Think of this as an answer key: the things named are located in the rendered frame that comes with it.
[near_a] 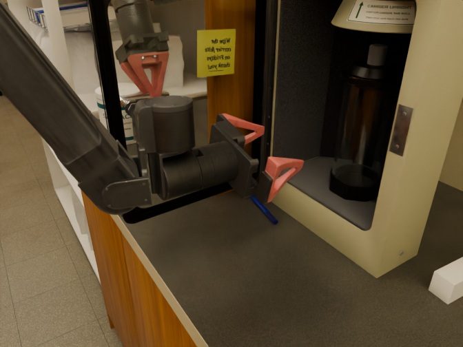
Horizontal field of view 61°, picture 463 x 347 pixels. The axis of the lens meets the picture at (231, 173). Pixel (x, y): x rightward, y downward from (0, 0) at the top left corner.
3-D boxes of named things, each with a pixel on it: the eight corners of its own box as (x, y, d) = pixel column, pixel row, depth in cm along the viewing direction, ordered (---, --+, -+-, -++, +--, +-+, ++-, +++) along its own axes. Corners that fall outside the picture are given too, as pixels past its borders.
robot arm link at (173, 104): (103, 181, 53) (104, 211, 46) (89, 98, 48) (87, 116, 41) (189, 169, 56) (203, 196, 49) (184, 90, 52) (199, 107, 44)
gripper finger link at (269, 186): (286, 127, 58) (233, 139, 53) (319, 153, 53) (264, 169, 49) (277, 163, 62) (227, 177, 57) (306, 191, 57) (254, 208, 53)
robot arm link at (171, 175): (145, 192, 53) (162, 209, 48) (138, 144, 50) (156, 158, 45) (190, 180, 56) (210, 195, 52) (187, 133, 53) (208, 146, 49)
